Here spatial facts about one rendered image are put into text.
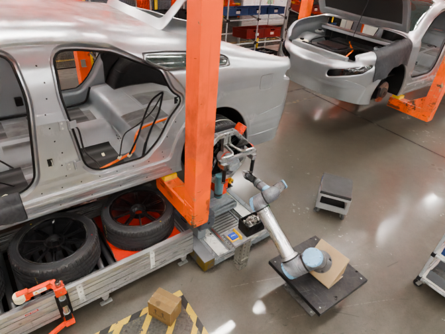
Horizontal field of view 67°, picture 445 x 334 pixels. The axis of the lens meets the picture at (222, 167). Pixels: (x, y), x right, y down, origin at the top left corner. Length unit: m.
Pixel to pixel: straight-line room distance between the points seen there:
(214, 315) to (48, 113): 2.02
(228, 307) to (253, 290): 0.29
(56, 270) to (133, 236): 0.62
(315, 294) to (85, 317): 1.86
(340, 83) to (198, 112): 3.16
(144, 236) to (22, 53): 1.63
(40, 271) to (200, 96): 1.72
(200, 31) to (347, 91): 3.38
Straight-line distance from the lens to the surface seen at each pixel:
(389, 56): 5.28
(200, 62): 2.20
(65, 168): 2.75
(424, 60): 7.97
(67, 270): 2.90
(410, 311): 3.64
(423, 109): 6.00
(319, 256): 2.81
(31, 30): 2.63
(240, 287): 3.25
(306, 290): 2.98
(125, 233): 3.00
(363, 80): 5.18
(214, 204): 3.65
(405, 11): 5.59
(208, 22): 2.17
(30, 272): 2.92
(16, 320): 2.93
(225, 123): 3.18
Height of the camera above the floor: 2.61
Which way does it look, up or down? 34 degrees down
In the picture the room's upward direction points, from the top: 5 degrees clockwise
